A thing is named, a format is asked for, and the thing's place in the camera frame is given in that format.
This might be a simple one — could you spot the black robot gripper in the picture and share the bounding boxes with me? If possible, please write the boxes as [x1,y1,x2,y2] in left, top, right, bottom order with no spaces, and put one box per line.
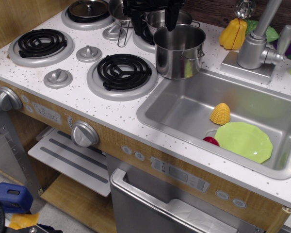
[123,0,185,36]

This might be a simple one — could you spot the tall steel pot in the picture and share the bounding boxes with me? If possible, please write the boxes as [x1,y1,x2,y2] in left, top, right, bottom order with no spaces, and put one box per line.
[153,24,206,79]

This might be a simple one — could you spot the steel pot on rear burner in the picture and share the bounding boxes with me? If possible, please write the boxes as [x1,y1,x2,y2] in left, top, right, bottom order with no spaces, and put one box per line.
[145,10,193,36]

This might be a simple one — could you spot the glass pot lid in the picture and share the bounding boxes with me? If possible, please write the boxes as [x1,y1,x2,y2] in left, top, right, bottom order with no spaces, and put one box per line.
[66,0,109,23]

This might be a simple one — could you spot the rear right coil burner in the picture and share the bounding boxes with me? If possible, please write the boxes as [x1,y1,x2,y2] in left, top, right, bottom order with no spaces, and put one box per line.
[132,32,155,54]

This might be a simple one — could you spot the silver stovetop knob rear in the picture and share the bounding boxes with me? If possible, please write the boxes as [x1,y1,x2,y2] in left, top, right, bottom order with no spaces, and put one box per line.
[102,24,126,41]

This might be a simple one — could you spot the silver stovetop knob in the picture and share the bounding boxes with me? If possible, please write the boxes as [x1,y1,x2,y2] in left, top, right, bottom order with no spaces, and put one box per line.
[44,68,73,89]
[102,24,126,41]
[76,45,102,63]

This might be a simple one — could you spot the front right black coil burner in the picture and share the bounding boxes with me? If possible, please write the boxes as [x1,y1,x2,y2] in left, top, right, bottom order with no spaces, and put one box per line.
[97,54,152,91]

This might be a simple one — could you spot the black coil burner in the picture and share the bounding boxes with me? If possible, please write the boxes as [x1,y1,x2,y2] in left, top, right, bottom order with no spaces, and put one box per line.
[17,29,67,58]
[97,54,152,91]

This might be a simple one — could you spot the silver stovetop knob middle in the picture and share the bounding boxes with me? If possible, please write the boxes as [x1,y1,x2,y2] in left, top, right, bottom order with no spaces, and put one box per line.
[76,45,102,63]

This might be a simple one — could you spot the yellow toy bell pepper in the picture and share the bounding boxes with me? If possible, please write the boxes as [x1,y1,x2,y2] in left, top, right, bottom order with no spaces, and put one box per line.
[219,18,247,50]

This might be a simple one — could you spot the clear crystal faucet knob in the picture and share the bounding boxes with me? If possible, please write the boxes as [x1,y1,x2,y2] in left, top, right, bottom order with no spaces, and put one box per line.
[234,0,256,19]

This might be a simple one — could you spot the silver toy sink basin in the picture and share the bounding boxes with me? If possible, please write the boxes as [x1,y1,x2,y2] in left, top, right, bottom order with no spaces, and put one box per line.
[137,70,291,180]

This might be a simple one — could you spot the silver toy faucet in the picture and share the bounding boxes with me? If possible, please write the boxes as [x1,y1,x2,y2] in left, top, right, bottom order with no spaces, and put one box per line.
[220,0,291,84]

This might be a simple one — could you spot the silver stovetop knob front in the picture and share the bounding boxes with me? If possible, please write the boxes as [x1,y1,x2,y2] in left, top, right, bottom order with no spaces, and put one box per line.
[44,68,73,89]

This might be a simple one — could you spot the green toy lettuce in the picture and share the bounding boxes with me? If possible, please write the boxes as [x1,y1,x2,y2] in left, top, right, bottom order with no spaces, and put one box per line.
[244,19,279,43]

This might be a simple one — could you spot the yellow toy corn piece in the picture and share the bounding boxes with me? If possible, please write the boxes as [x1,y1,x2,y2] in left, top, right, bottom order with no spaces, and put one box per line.
[210,103,230,125]

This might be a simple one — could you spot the front left black coil burner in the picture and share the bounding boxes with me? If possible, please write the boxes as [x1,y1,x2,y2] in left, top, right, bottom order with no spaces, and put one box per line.
[17,29,67,58]

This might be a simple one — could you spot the red toy item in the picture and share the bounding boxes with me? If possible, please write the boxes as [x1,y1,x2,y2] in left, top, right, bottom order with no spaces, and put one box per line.
[203,136,220,146]

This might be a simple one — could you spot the silver oven dial right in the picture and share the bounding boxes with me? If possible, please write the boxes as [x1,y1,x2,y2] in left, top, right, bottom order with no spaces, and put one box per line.
[71,120,99,148]

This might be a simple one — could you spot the silver oven dial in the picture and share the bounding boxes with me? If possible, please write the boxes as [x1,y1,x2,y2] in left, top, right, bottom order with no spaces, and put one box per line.
[0,87,22,111]
[71,120,99,148]

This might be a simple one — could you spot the digital clock panel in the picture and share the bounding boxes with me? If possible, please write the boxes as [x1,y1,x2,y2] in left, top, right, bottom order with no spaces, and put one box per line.
[32,102,62,125]

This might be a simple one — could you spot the green plastic plate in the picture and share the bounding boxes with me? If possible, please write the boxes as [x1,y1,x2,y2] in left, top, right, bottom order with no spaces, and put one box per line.
[214,122,273,164]

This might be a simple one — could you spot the white oven rack shelf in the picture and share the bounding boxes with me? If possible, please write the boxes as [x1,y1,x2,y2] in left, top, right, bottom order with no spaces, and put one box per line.
[28,128,111,197]

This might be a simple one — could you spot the silver oven dial left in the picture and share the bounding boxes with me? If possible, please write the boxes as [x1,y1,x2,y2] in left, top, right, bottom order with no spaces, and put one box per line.
[0,87,22,111]

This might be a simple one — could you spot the silver dishwasher door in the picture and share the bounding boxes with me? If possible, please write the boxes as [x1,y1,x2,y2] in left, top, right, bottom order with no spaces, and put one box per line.
[107,158,264,233]

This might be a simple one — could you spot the silver oven door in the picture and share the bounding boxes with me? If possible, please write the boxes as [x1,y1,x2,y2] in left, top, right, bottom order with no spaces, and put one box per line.
[0,100,48,216]

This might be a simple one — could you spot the blue clamp device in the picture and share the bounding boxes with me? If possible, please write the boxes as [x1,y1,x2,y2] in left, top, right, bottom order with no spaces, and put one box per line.
[0,183,33,214]

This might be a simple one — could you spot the yellow cloth on floor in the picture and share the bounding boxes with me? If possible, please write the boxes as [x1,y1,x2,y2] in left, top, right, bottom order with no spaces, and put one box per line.
[8,213,40,230]

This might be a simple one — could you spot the small steel saucepan with handle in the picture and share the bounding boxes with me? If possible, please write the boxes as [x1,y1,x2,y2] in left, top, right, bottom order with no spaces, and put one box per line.
[108,0,132,48]

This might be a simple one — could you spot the rear left burner ring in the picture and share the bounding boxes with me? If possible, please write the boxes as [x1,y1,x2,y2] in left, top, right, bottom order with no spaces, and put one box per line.
[61,2,116,31]

